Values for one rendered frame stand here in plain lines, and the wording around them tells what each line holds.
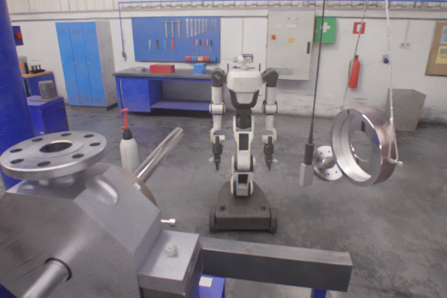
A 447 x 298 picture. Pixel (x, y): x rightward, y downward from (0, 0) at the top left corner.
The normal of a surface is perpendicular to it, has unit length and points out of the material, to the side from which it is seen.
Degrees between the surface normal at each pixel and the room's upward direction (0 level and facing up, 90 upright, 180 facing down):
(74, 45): 90
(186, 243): 0
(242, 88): 90
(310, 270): 90
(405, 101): 93
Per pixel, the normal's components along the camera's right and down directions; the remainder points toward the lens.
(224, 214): 0.00, -0.42
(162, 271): 0.00, -0.94
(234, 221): 0.00, 0.34
